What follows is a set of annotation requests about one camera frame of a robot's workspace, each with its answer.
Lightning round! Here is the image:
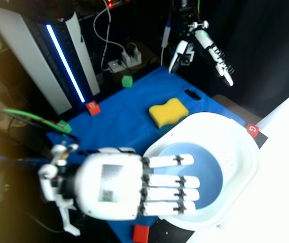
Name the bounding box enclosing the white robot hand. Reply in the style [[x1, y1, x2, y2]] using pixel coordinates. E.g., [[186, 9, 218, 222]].
[[74, 146, 201, 220], [169, 29, 235, 87]]

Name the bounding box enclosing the yellow sponge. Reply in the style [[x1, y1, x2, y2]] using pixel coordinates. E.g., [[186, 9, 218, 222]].
[[148, 98, 190, 129]]

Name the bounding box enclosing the light blue bowl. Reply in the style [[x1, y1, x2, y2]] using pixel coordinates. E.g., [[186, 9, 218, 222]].
[[156, 141, 223, 210]]

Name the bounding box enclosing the white hanging adapter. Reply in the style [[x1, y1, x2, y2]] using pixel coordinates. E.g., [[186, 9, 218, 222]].
[[160, 21, 173, 67]]

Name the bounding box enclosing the small black object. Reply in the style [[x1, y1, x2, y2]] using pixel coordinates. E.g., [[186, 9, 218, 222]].
[[184, 89, 202, 101]]

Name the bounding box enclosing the green block letter Y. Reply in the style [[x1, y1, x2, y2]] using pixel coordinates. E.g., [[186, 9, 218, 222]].
[[57, 120, 73, 135]]

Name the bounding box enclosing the blue table cloth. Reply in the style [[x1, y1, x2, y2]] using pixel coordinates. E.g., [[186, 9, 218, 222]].
[[45, 65, 247, 243]]

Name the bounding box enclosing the plain red toy block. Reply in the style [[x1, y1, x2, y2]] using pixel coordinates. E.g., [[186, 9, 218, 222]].
[[132, 224, 150, 243]]

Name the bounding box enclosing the red lettered toy block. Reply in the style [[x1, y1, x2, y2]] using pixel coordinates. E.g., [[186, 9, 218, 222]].
[[85, 100, 101, 116]]

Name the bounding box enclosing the white power strip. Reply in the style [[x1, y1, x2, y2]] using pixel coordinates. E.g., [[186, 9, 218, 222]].
[[107, 43, 143, 73]]

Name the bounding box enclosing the green toy block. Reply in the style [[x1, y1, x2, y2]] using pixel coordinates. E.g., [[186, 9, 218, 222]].
[[121, 75, 134, 89]]

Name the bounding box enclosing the red block letter G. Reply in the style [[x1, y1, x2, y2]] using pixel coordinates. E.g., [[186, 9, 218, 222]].
[[245, 123, 260, 139]]

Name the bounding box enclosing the white drain basin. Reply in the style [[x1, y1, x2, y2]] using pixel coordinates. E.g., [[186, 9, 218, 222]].
[[143, 112, 261, 231]]

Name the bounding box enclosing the white tower with blue light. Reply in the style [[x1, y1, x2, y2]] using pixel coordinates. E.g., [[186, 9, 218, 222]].
[[0, 4, 101, 114]]

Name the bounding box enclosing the white power cable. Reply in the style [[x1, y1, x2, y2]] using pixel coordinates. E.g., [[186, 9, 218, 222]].
[[93, 4, 129, 71]]

